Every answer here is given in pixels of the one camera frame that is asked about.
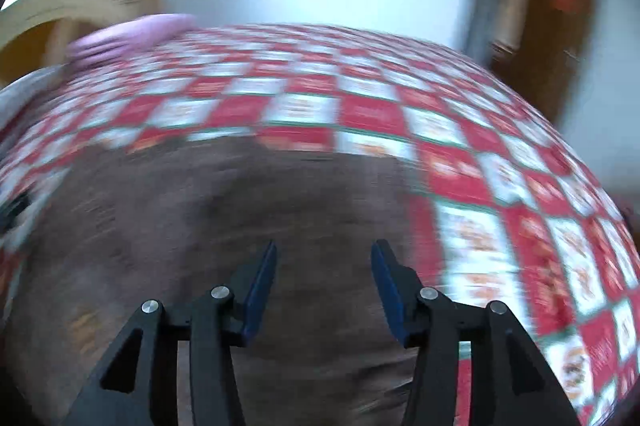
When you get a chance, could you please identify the cream wooden headboard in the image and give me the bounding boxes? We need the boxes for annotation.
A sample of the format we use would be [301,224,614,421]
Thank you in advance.
[1,0,143,86]

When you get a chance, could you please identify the striped grey white cloth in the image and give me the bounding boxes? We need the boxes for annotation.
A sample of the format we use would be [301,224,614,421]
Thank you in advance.
[0,65,64,130]

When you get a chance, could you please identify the pink folded blanket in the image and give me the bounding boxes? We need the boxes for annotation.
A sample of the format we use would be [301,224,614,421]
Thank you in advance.
[65,13,196,71]

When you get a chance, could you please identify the red white checkered bedspread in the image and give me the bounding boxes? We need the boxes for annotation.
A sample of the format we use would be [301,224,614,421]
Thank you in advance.
[1,25,639,425]

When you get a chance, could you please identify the brown wooden door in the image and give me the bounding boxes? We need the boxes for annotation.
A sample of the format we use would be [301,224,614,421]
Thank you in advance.
[492,0,597,124]

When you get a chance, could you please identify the brown knitted sweater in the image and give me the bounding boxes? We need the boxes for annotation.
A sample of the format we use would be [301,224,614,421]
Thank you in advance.
[4,137,418,425]

